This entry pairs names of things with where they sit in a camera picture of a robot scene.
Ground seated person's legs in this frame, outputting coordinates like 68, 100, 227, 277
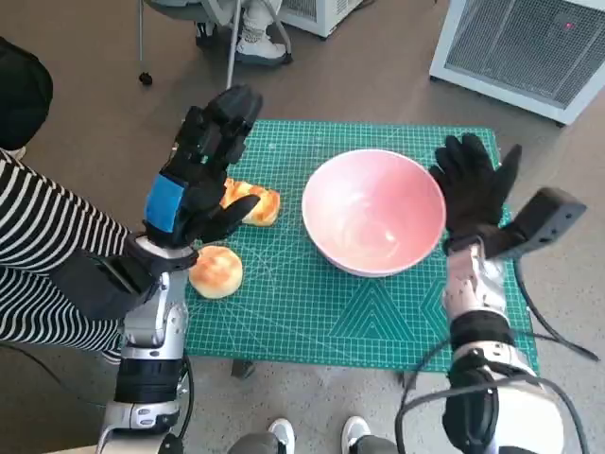
194, 0, 293, 65

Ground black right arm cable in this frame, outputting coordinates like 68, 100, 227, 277
394, 338, 592, 454

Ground green cutting mat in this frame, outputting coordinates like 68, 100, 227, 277
181, 118, 541, 375

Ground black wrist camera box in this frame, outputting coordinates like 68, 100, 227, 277
46, 250, 162, 323
484, 187, 588, 260

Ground white cabinet appliance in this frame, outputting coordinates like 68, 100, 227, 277
278, 0, 365, 39

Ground grey wheeled chair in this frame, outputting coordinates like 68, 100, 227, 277
136, 0, 292, 89

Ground lobed toy bread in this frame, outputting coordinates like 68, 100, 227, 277
219, 178, 282, 228

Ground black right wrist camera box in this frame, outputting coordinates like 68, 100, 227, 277
484, 187, 588, 260

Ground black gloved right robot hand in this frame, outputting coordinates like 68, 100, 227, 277
428, 133, 524, 237

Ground white shoe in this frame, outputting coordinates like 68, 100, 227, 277
340, 415, 372, 454
267, 417, 297, 454

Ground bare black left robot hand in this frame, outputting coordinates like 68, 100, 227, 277
141, 84, 264, 250

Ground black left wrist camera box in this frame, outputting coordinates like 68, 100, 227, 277
46, 250, 162, 323

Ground black camera cable loop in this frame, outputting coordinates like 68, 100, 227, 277
514, 262, 600, 363

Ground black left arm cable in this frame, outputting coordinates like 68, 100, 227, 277
177, 354, 196, 441

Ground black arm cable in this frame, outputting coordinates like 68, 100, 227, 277
177, 354, 196, 441
394, 338, 592, 454

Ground grey leg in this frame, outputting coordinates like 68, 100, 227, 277
226, 432, 285, 454
352, 434, 401, 454

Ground pink bowl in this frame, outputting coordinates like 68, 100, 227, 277
301, 148, 448, 278

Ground white appliance with mesh grille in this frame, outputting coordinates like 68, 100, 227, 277
428, 0, 605, 127

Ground round toy bread bun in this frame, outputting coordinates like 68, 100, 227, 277
187, 245, 245, 300

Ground person in striped cloth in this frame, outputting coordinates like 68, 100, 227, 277
0, 37, 143, 365

